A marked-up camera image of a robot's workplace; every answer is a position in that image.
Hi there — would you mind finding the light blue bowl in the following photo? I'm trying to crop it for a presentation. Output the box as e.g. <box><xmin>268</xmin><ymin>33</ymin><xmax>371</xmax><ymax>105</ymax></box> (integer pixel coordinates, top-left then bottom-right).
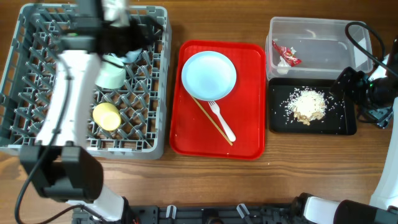
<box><xmin>110</xmin><ymin>49</ymin><xmax>142</xmax><ymax>63</ymax></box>

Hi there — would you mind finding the green bowl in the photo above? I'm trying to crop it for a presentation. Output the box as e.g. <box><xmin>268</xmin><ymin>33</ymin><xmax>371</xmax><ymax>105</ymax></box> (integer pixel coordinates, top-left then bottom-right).
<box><xmin>95</xmin><ymin>55</ymin><xmax>126</xmax><ymax>89</ymax></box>

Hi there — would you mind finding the yellow cup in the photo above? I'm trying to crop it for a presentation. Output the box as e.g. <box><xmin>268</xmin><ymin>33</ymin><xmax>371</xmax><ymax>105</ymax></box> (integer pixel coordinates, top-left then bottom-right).
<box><xmin>93</xmin><ymin>103</ymin><xmax>121</xmax><ymax>131</ymax></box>

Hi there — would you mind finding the red snack wrapper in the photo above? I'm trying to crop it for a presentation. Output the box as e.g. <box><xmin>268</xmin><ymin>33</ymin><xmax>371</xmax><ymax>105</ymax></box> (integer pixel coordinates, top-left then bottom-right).
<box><xmin>272</xmin><ymin>40</ymin><xmax>302</xmax><ymax>67</ymax></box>

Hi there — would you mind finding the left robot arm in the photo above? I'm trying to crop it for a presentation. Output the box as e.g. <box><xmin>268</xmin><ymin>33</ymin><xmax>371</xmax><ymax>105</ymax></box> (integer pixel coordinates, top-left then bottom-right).
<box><xmin>19</xmin><ymin>1</ymin><xmax>164</xmax><ymax>223</ymax></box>

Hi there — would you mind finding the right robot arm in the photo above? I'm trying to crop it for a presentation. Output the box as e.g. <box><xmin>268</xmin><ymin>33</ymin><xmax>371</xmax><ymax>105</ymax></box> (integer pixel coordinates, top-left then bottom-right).
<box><xmin>290</xmin><ymin>40</ymin><xmax>397</xmax><ymax>223</ymax></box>

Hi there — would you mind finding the grey plastic dishwasher rack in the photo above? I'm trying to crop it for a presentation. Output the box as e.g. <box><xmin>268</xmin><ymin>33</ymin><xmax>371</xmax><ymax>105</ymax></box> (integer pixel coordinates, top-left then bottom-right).
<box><xmin>1</xmin><ymin>4</ymin><xmax>172</xmax><ymax>159</ymax></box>

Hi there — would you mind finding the food scraps pile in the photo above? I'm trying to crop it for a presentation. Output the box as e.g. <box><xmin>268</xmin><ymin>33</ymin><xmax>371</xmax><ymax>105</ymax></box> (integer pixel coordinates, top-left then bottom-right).
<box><xmin>280</xmin><ymin>86</ymin><xmax>340</xmax><ymax>126</ymax></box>

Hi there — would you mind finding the black plastic tray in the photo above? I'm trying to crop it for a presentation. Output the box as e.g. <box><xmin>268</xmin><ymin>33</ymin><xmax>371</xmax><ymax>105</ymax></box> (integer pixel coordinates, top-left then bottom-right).
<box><xmin>268</xmin><ymin>78</ymin><xmax>357</xmax><ymax>135</ymax></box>

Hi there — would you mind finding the clear plastic bin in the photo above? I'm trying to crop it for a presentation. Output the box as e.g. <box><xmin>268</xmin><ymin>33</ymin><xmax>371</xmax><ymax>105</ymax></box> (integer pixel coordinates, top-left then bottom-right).
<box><xmin>266</xmin><ymin>17</ymin><xmax>373</xmax><ymax>80</ymax></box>

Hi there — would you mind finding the light blue plate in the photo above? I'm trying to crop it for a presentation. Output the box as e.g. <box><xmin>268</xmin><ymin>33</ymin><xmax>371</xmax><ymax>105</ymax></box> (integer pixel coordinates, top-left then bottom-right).
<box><xmin>181</xmin><ymin>51</ymin><xmax>237</xmax><ymax>101</ymax></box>

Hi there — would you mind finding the wooden chopstick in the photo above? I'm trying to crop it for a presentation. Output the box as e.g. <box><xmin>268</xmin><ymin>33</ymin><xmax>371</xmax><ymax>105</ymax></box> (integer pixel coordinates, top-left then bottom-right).
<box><xmin>190</xmin><ymin>95</ymin><xmax>233</xmax><ymax>146</ymax></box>

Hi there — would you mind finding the white plastic fork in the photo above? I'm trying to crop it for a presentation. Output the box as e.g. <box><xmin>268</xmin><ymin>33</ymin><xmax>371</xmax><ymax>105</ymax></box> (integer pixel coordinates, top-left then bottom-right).
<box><xmin>208</xmin><ymin>101</ymin><xmax>236</xmax><ymax>142</ymax></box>

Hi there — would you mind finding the red plastic tray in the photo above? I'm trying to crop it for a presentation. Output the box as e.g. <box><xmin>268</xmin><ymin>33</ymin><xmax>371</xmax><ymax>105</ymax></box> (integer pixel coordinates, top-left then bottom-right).
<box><xmin>169</xmin><ymin>40</ymin><xmax>266</xmax><ymax>160</ymax></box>

